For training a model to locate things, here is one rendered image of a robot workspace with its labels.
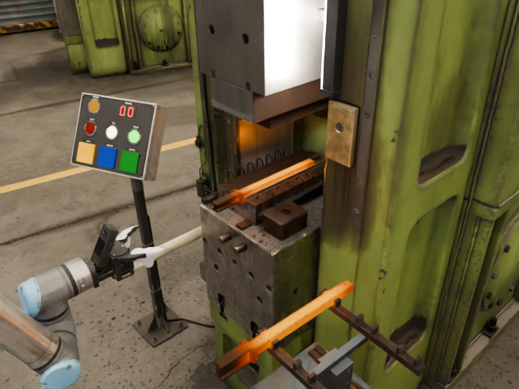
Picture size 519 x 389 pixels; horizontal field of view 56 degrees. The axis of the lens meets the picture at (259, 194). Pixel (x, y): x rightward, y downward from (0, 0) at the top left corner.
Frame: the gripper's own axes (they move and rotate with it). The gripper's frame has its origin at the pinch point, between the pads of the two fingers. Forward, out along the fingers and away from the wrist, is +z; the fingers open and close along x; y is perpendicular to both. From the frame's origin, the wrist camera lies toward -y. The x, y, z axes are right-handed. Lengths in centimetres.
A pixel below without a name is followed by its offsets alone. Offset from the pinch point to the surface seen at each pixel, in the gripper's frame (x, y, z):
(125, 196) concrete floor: -183, 100, 73
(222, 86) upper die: -5.9, -34.9, 33.0
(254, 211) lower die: 7.2, 3.3, 32.9
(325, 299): 48, 5, 21
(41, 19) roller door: -765, 85, 234
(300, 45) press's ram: 13, -48, 46
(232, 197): 1.6, -1.2, 28.5
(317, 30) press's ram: 13, -51, 53
